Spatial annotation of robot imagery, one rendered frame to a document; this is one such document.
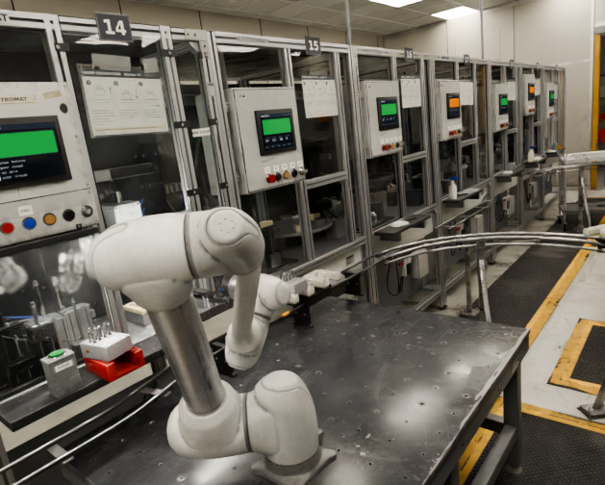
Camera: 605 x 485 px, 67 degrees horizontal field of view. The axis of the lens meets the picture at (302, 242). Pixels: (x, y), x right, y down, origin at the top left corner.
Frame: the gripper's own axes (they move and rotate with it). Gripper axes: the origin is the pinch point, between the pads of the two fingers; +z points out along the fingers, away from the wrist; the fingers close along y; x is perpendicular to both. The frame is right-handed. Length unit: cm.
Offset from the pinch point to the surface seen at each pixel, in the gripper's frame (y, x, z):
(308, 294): -27, -59, 1
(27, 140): 54, 37, 18
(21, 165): 47, 41, 18
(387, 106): 55, -176, 18
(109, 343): -10.7, 33.5, 5.4
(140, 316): -17.1, 6.6, 33.4
